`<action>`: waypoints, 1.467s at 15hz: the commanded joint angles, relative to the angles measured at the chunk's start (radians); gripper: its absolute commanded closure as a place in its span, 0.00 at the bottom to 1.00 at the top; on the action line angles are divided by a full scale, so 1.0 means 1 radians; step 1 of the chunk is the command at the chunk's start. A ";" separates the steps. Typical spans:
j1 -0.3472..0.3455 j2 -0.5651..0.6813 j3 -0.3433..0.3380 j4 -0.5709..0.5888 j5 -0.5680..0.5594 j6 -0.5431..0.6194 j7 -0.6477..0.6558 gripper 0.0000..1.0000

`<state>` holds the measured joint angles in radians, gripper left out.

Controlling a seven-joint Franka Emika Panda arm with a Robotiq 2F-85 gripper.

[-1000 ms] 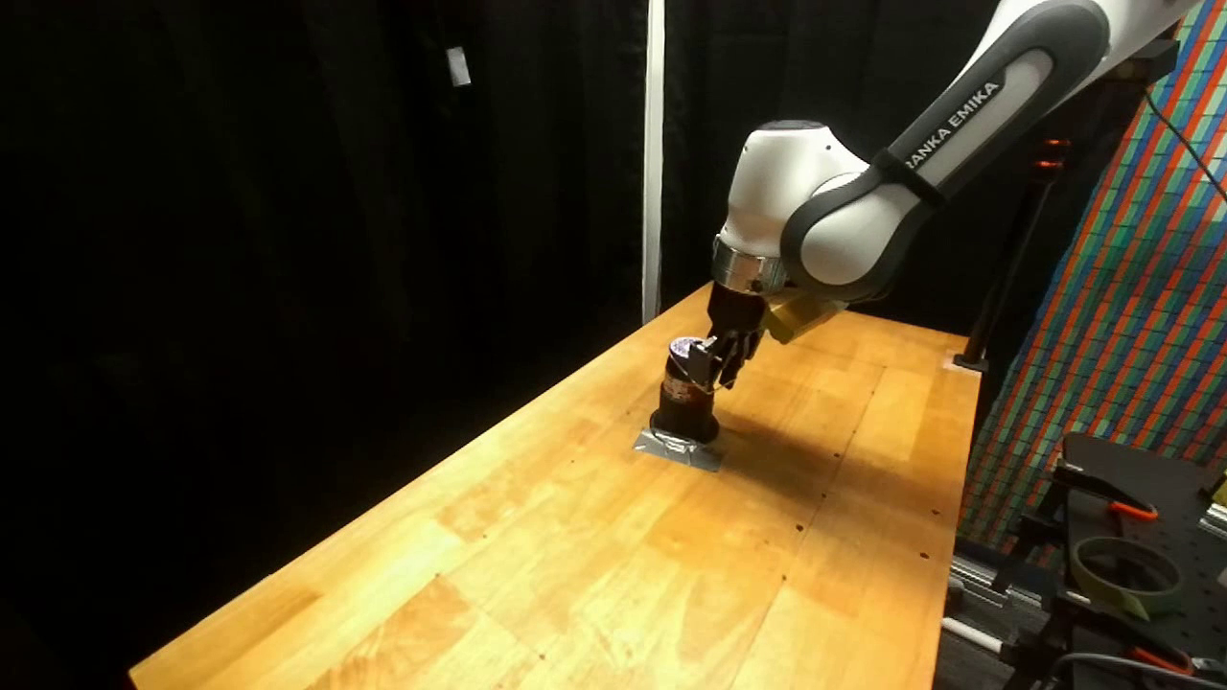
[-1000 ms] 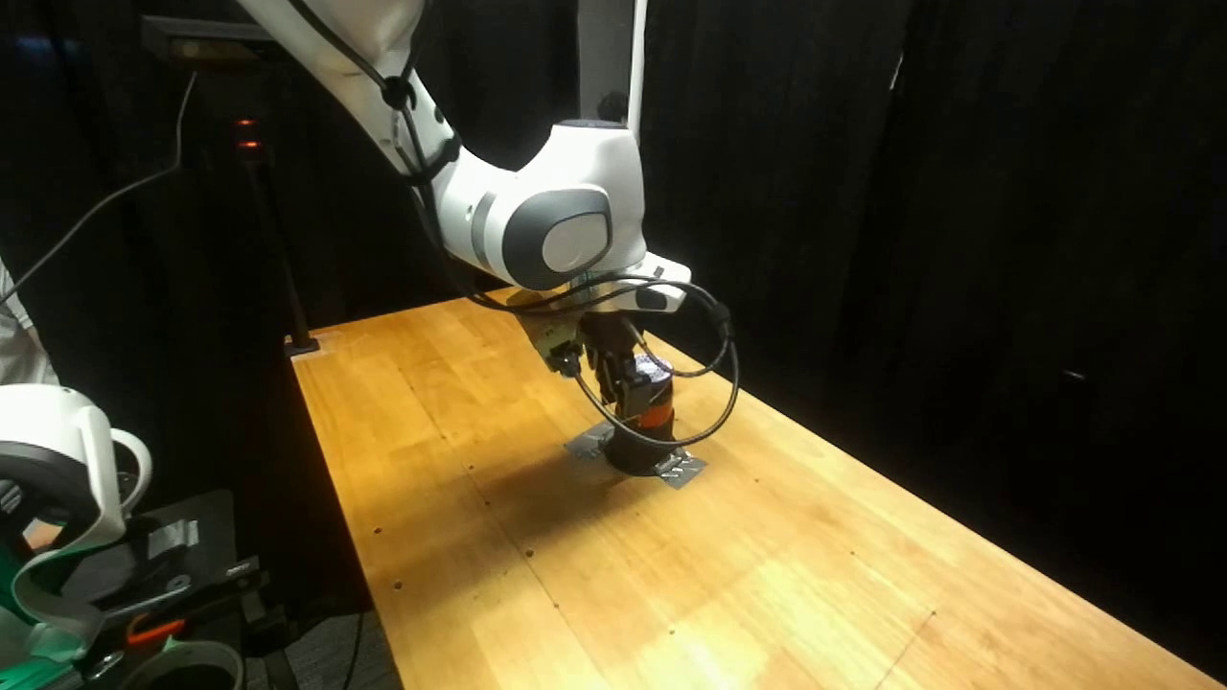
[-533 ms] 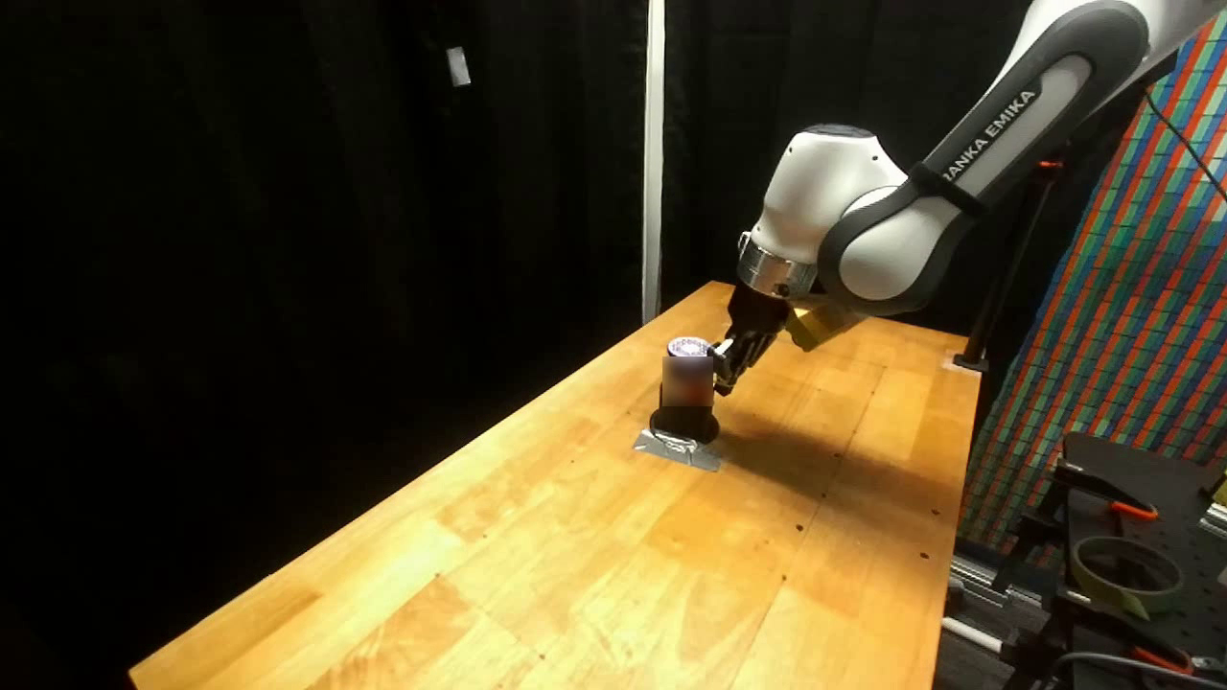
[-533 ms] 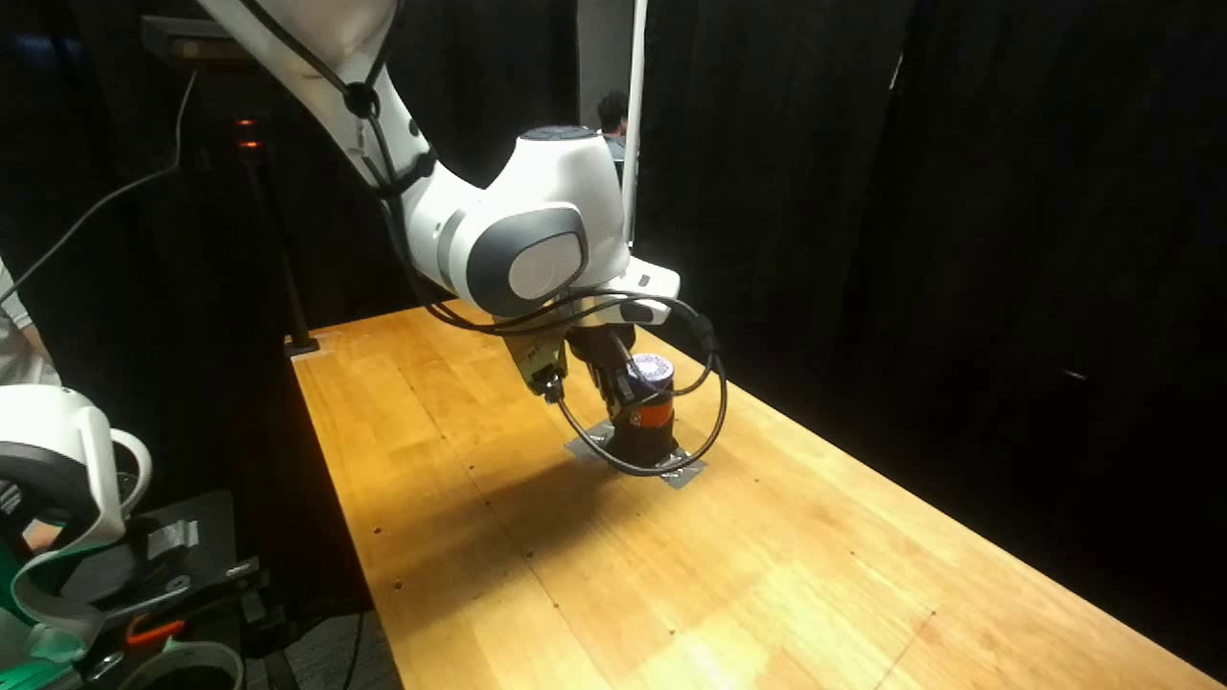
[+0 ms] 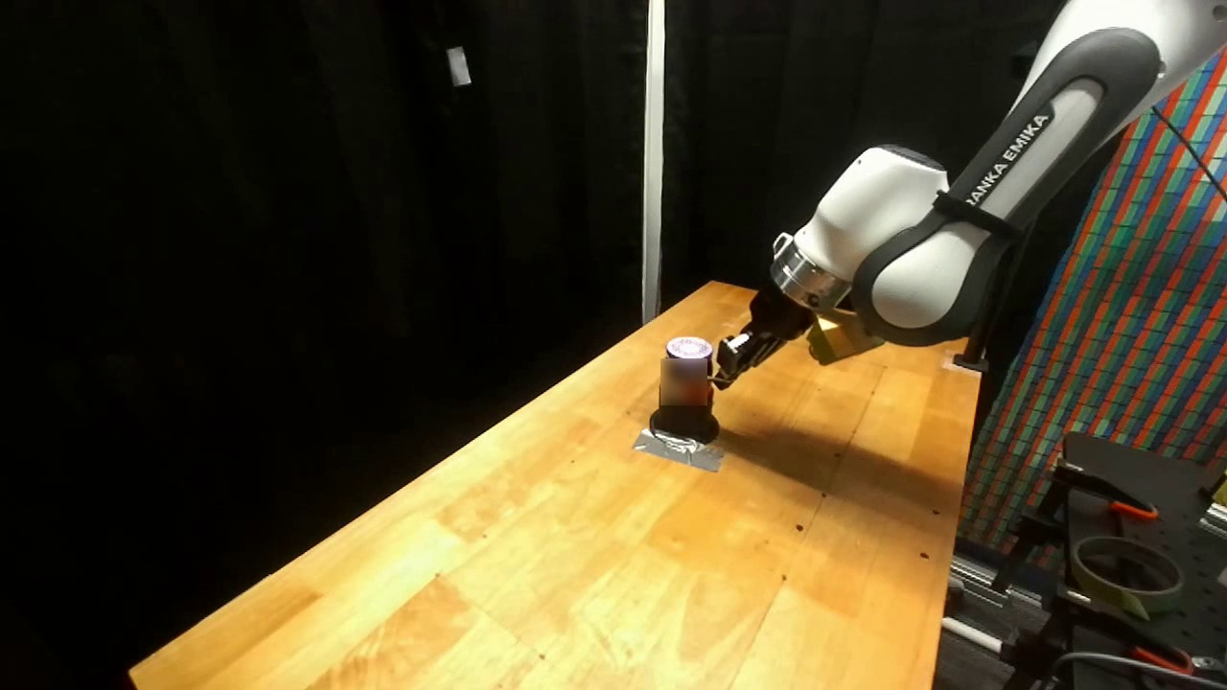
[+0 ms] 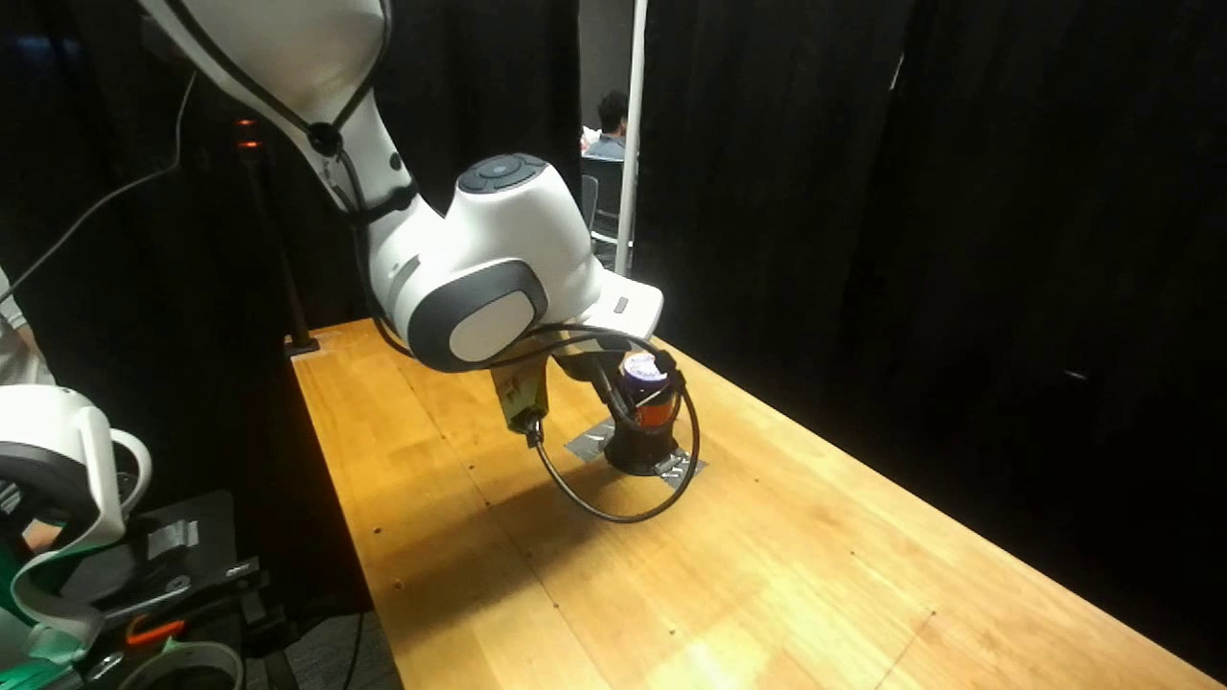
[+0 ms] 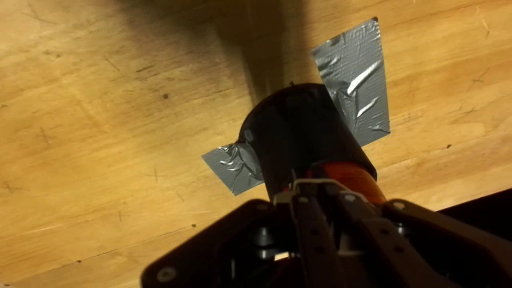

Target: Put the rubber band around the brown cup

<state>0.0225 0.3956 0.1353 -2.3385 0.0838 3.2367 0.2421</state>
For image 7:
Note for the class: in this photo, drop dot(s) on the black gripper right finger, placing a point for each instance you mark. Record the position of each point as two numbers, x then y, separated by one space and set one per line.
427 249

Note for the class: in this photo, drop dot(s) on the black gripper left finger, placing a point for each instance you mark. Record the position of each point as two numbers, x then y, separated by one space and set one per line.
214 249

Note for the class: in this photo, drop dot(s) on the orange band round cup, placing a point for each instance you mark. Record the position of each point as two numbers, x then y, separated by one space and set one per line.
353 181

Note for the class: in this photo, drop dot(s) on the small grey duct tape piece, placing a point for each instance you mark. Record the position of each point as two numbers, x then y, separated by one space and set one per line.
233 168

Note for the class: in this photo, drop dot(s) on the large grey duct tape piece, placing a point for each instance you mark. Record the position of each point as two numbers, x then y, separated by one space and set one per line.
358 80

